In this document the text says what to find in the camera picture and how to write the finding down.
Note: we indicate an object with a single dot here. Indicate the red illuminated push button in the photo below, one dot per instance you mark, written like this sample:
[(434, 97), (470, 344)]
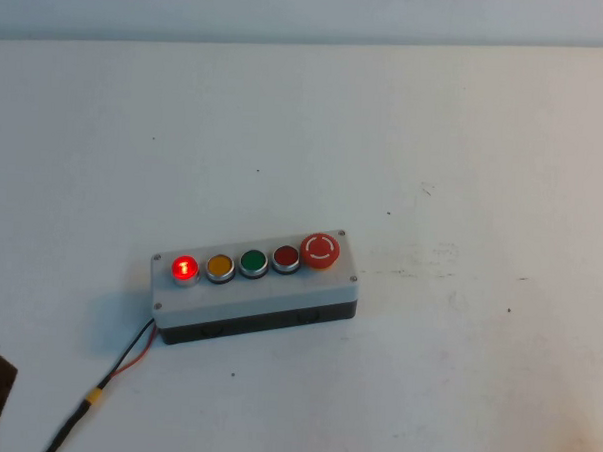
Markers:
[(184, 268)]

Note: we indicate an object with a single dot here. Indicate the yellow push button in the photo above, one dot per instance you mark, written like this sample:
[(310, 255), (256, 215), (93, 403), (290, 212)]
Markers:
[(220, 266)]

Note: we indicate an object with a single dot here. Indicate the grey button box black base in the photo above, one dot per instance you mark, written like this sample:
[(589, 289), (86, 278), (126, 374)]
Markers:
[(258, 296)]

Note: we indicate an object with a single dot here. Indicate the green push button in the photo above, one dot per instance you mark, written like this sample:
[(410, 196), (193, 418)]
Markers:
[(253, 261)]

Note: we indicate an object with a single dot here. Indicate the dark red flat push button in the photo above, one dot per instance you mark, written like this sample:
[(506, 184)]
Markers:
[(285, 257)]

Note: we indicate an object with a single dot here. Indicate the red emergency stop mushroom button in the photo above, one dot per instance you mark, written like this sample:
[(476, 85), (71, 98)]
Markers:
[(320, 248)]

